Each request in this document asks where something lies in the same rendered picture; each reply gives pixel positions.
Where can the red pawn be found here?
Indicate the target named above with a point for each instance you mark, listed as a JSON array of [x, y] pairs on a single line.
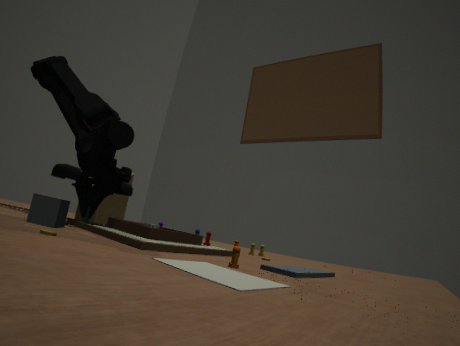
[[208, 233]]

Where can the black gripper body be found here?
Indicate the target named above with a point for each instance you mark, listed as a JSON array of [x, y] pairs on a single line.
[[64, 171]]

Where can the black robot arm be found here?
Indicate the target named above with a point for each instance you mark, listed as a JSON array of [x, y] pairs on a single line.
[[94, 123]]

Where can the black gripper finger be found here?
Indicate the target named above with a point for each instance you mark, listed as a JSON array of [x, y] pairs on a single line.
[[96, 198], [84, 192]]

